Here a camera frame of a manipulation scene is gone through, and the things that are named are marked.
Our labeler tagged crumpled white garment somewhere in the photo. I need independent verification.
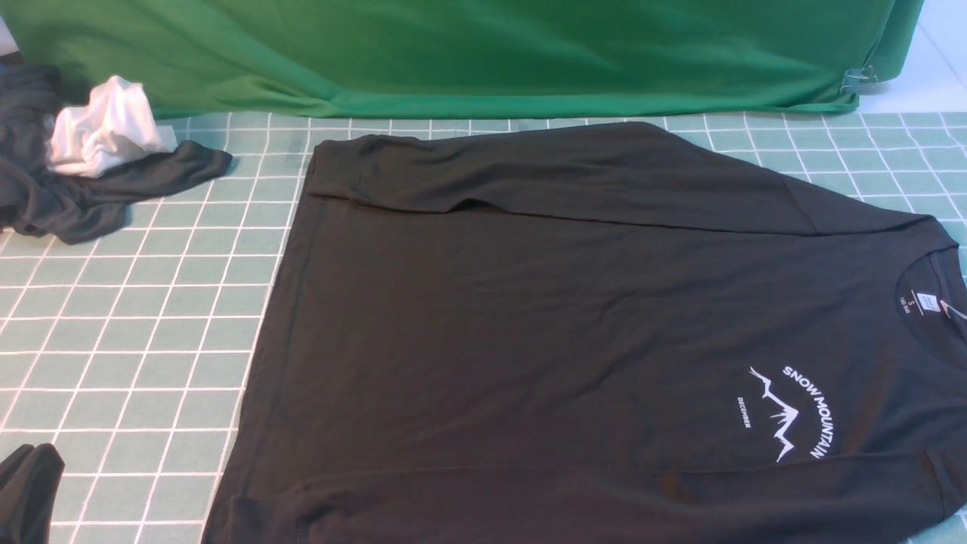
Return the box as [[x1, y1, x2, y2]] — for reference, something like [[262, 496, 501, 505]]
[[46, 75, 178, 177]]

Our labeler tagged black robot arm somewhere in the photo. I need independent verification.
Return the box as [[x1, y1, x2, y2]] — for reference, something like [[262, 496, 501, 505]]
[[1, 444, 65, 543]]

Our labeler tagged gray long-sleeved shirt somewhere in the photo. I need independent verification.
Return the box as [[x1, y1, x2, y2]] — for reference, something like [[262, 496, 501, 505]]
[[202, 122, 966, 543]]

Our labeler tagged crumpled dark gray garment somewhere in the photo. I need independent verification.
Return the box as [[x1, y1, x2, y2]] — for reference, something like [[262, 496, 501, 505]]
[[1, 65, 232, 245]]

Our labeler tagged metal binder clip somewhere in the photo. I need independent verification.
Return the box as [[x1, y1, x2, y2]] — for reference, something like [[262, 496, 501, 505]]
[[839, 66, 879, 95]]

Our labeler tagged green backdrop cloth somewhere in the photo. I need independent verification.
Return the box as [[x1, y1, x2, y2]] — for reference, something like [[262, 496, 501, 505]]
[[2, 1, 923, 119]]

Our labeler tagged checkered green tablecloth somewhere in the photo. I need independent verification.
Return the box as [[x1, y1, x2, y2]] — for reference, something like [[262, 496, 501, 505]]
[[1, 113, 966, 543]]

